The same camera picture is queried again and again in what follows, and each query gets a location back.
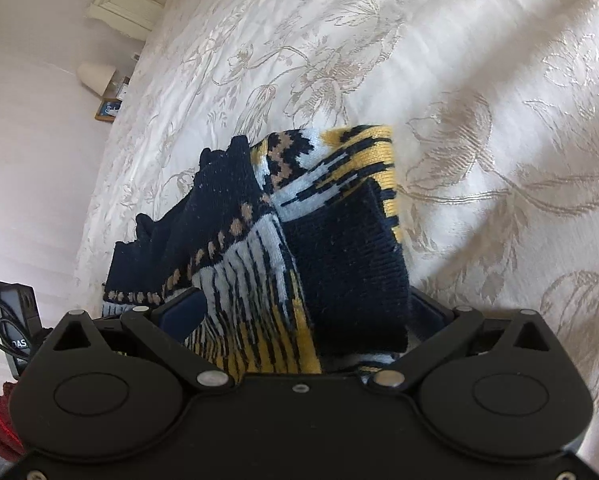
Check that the navy yellow patterned knit sweater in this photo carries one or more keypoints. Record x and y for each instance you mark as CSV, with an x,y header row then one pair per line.
x,y
295,244

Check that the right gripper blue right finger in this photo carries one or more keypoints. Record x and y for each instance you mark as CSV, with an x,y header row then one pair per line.
x,y
442,333

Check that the cream bedside lamp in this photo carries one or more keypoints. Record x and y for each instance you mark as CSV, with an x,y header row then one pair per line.
x,y
96,77

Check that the white floral embroidered bedspread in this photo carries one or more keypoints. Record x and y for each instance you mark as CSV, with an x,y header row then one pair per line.
x,y
494,106

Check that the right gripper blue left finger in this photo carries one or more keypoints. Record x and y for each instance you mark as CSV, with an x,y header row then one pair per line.
x,y
161,333

